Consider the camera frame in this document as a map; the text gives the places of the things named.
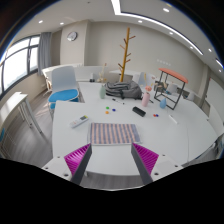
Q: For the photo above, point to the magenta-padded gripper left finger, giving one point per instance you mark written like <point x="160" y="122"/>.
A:
<point x="77" y="158"/>

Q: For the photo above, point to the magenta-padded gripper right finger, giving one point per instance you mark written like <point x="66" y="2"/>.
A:
<point x="146" y="158"/>

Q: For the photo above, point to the striped pink and blue towel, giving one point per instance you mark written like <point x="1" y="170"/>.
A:
<point x="113" y="133"/>

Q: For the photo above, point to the white remote control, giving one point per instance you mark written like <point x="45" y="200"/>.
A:
<point x="79" y="121"/>

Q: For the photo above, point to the red and blue small magnets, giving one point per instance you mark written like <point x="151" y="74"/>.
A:
<point x="155" y="115"/>

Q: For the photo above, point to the small white bar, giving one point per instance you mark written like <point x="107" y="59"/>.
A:
<point x="173" y="119"/>

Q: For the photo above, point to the black oblong case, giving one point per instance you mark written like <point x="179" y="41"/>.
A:
<point x="139" y="111"/>

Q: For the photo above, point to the small blue vase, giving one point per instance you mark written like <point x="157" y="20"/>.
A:
<point x="163" y="103"/>

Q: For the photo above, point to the pink vase with flowers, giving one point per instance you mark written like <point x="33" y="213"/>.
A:
<point x="145" y="99"/>

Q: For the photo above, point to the blue round magnet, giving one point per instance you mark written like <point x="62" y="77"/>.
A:
<point x="113" y="109"/>

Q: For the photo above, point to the black marker pen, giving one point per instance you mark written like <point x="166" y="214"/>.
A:
<point x="118" y="101"/>

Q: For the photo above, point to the white chair with blue cushion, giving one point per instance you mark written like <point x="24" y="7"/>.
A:
<point x="63" y="95"/>

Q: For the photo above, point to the green vase with dried flowers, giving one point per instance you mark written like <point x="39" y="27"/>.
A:
<point x="102" y="92"/>

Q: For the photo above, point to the grey backpack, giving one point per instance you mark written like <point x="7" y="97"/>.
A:
<point x="125" y="90"/>

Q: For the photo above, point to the white plastic chair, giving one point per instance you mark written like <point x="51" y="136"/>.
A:
<point x="140" y="79"/>

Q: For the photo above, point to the small white side table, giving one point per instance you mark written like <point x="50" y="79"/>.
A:
<point x="13" y="101"/>

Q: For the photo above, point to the black-framed orange-topped side table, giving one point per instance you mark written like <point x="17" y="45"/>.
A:
<point x="173" y="74"/>

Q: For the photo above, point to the grey curtain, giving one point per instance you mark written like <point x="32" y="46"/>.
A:
<point x="44" y="53"/>

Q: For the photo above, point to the yellow wooden coat stand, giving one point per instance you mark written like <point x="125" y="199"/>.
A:
<point x="125" y="50"/>

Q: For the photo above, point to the large window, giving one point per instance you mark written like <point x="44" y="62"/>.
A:
<point x="15" y="63"/>

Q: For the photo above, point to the ceiling lights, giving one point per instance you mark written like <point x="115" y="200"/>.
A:
<point x="116" y="6"/>

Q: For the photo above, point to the round wall clock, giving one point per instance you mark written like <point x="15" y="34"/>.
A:
<point x="72" y="36"/>

